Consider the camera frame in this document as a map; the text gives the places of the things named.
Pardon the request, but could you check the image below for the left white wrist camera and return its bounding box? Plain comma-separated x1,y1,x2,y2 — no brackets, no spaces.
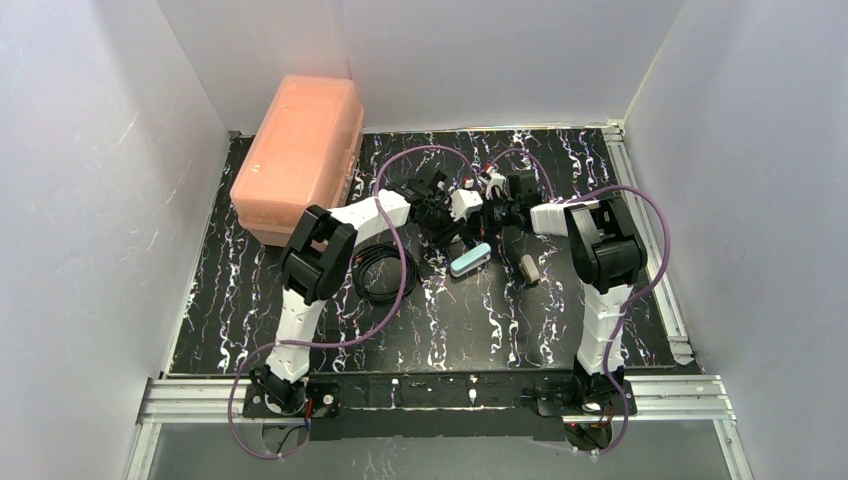
450,189,483,221

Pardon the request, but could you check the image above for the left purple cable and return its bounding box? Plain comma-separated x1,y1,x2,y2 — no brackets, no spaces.
227,144,476,462

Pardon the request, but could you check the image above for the coiled black cable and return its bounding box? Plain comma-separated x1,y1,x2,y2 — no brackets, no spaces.
352,243,421,307

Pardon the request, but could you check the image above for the orange plastic storage box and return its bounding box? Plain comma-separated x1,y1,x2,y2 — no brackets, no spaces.
230,75,365,247

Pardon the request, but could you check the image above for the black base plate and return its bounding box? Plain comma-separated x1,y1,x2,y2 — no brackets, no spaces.
236,369,638,443

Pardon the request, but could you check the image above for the aluminium frame rail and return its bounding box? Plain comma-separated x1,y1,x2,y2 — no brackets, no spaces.
125,137,751,479

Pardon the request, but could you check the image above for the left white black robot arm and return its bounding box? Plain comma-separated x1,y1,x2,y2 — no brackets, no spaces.
250,180,483,415

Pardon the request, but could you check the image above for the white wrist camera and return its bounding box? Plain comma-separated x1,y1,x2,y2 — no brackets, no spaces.
450,189,483,221
481,167,507,200

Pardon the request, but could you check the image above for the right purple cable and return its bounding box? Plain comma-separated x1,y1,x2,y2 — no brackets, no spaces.
486,146,672,458

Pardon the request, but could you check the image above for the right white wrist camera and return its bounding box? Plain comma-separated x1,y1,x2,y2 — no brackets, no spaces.
481,167,507,200

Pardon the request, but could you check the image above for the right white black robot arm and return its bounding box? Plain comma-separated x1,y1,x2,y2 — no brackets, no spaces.
481,169,647,409

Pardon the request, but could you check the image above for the purple cable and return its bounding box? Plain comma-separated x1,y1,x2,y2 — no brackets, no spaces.
227,144,476,462
486,146,672,458

